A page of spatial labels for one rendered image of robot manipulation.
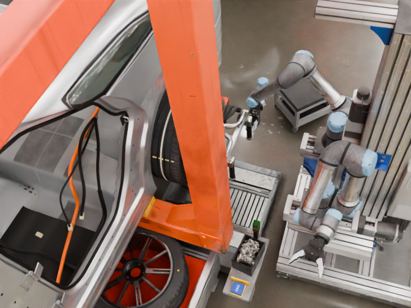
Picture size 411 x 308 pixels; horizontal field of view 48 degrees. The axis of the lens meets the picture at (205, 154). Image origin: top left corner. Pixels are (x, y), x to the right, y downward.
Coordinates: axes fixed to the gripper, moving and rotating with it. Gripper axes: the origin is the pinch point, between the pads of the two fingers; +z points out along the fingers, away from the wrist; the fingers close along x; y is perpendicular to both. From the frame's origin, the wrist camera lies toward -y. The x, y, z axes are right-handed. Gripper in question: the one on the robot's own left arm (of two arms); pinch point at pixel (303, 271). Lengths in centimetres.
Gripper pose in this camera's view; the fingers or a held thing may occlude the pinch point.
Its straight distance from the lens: 218.1
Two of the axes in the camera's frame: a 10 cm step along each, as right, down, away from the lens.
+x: -8.2, -3.1, 4.8
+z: -5.4, 7.1, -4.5
